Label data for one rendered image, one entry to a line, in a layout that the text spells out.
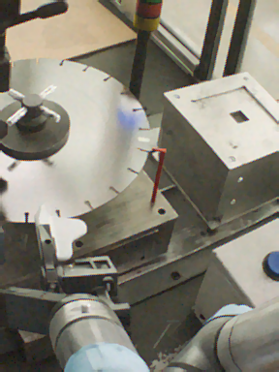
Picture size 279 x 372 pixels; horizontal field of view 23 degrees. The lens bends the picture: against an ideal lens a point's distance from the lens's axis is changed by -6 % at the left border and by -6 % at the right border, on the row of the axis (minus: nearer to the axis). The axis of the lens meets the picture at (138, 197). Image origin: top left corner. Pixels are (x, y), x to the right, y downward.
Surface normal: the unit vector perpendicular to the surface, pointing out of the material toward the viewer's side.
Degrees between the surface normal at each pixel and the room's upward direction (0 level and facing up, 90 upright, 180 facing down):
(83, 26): 0
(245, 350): 80
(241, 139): 0
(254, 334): 73
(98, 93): 0
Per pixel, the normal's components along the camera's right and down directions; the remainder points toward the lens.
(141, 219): 0.12, -0.65
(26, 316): -0.29, 0.24
